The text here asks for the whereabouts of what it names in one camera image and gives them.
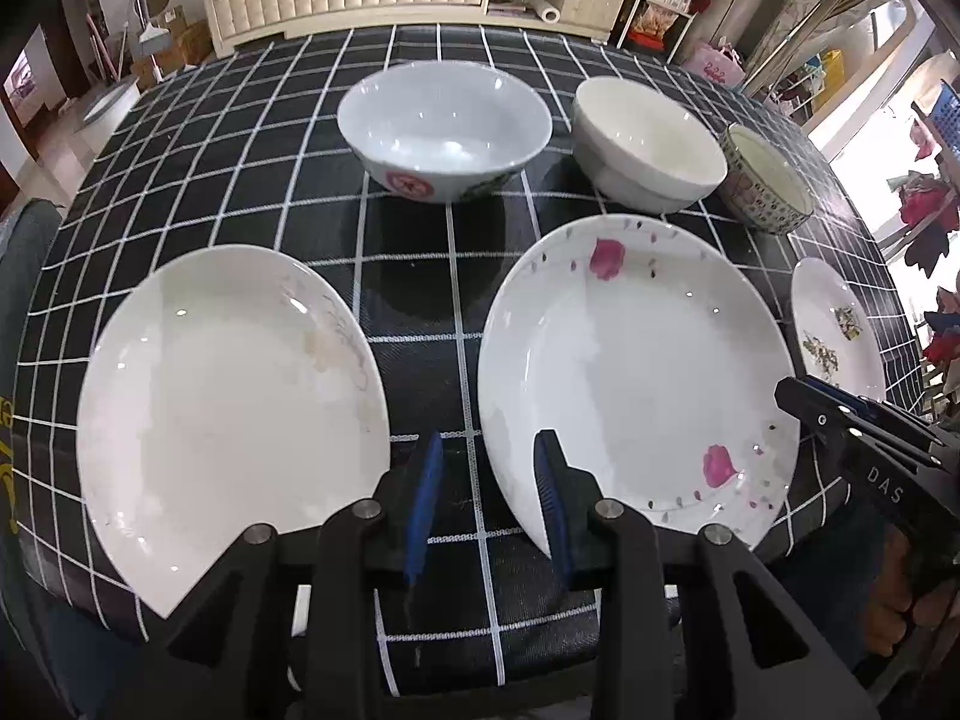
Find small plate cartoon print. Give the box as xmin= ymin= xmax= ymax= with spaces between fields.
xmin=791 ymin=257 xmax=887 ymax=401

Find white plate pink flowers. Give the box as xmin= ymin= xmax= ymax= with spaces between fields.
xmin=477 ymin=215 xmax=799 ymax=550

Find small patterned rim bowl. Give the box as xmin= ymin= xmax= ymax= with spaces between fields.
xmin=718 ymin=124 xmax=815 ymax=236

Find plain white plate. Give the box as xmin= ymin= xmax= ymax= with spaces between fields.
xmin=76 ymin=244 xmax=391 ymax=617

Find plain white bowl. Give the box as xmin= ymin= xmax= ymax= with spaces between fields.
xmin=571 ymin=76 xmax=727 ymax=215

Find white bowl red emblem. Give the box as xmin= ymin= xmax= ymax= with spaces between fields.
xmin=337 ymin=60 xmax=553 ymax=203

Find person's right hand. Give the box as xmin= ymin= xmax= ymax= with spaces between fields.
xmin=864 ymin=528 xmax=958 ymax=656

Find black white checked tablecloth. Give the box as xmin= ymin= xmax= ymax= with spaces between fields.
xmin=3 ymin=25 xmax=921 ymax=694

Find blue laundry basket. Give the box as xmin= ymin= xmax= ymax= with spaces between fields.
xmin=928 ymin=82 xmax=960 ymax=160

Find pink bag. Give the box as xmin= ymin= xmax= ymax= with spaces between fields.
xmin=683 ymin=39 xmax=745 ymax=88

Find paper roll in cabinet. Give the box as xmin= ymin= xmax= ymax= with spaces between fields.
xmin=523 ymin=0 xmax=560 ymax=25

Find grey sofa cover queen print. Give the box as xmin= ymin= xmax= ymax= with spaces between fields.
xmin=0 ymin=196 xmax=65 ymax=542

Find white grey bin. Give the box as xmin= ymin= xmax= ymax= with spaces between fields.
xmin=76 ymin=76 xmax=142 ymax=156

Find white dustpan and broom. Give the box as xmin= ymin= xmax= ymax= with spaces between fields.
xmin=130 ymin=0 xmax=172 ymax=59

